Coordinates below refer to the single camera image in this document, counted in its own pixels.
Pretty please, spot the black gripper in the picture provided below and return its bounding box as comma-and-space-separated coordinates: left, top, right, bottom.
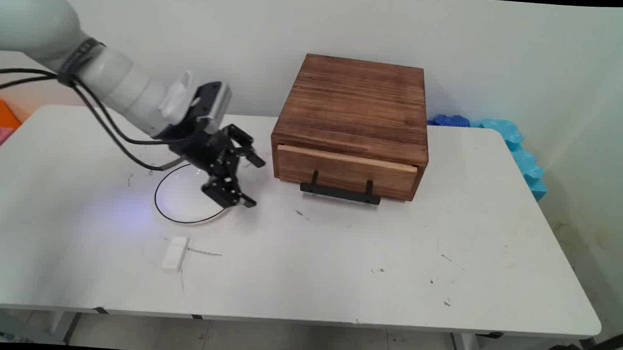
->
153, 120, 268, 211

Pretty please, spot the black metal drawer handle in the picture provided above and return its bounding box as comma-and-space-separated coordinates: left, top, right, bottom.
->
299, 169, 383, 206

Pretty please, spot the light wooden drawer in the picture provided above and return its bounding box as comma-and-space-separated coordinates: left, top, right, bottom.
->
274, 144, 419, 202

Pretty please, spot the white plate with black rim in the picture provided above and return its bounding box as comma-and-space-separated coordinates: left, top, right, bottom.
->
153, 159, 234, 227

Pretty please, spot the small white rectangular block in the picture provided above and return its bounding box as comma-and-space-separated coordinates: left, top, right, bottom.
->
161, 235, 191, 274

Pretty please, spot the brown wooden drawer cabinet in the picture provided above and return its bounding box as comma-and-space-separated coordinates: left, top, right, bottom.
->
268, 52, 434, 204

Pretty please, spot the dark blue foam piece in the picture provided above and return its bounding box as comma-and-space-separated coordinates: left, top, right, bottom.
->
427, 113, 471, 128

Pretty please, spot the orange object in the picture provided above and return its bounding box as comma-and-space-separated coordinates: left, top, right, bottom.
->
0, 97, 23, 131

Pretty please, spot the light blue foam piece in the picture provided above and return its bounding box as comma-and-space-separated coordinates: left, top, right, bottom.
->
467, 117, 552, 202

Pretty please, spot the silver black wrist camera box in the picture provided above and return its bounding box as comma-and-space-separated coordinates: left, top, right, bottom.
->
188, 80, 233, 135

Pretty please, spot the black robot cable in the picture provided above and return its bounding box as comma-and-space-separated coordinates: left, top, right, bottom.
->
0, 67, 200, 148
0, 74, 192, 173

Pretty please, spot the black strap on arm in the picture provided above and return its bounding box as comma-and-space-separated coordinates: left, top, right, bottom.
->
56, 36, 106, 88

